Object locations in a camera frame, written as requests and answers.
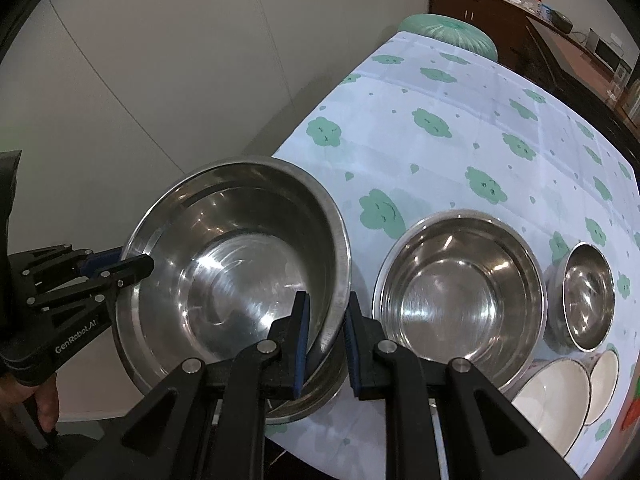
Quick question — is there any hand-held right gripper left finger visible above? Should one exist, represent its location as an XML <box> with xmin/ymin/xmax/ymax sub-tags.
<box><xmin>57</xmin><ymin>291</ymin><xmax>312</xmax><ymax>480</ymax></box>

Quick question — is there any small white enamel bowl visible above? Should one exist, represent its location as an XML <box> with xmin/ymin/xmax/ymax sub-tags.
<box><xmin>582</xmin><ymin>347</ymin><xmax>621</xmax><ymax>426</ymax></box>

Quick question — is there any small steel bowl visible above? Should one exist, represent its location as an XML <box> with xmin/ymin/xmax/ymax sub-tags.
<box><xmin>545</xmin><ymin>242</ymin><xmax>616</xmax><ymax>354</ymax></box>

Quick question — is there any medium steel bowl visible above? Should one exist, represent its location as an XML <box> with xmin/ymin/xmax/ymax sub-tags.
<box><xmin>372</xmin><ymin>210</ymin><xmax>549</xmax><ymax>394</ymax></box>

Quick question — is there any person's left hand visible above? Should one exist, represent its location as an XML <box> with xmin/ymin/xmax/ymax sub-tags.
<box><xmin>0</xmin><ymin>372</ymin><xmax>61</xmax><ymax>434</ymax></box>

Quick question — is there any silver microwave oven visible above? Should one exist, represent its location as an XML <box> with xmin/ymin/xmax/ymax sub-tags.
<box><xmin>592</xmin><ymin>30</ymin><xmax>634</xmax><ymax>69</ymax></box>

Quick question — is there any orange red object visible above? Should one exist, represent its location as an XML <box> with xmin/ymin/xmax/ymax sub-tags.
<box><xmin>620</xmin><ymin>375</ymin><xmax>640</xmax><ymax>434</ymax></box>

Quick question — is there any green round stool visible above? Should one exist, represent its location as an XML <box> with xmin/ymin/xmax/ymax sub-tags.
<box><xmin>397</xmin><ymin>14</ymin><xmax>499</xmax><ymax>61</ymax></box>

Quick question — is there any brown wooden cabinet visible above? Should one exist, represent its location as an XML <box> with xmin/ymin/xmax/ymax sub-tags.
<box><xmin>429</xmin><ymin>0</ymin><xmax>542</xmax><ymax>69</ymax></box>

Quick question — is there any large white enamel bowl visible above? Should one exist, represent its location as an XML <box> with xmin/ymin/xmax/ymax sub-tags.
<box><xmin>512</xmin><ymin>357</ymin><xmax>594</xmax><ymax>459</ymax></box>

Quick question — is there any green cloud print tablecloth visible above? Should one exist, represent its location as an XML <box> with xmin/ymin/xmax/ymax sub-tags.
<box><xmin>264</xmin><ymin>30</ymin><xmax>640</xmax><ymax>479</ymax></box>

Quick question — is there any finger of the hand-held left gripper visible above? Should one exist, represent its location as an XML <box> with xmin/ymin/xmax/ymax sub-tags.
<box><xmin>10</xmin><ymin>244</ymin><xmax>127</xmax><ymax>286</ymax></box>
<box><xmin>25</xmin><ymin>254</ymin><xmax>155</xmax><ymax>311</ymax></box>

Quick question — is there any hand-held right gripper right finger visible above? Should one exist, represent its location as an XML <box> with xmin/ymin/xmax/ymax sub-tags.
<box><xmin>344</xmin><ymin>291</ymin><xmax>586</xmax><ymax>480</ymax></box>

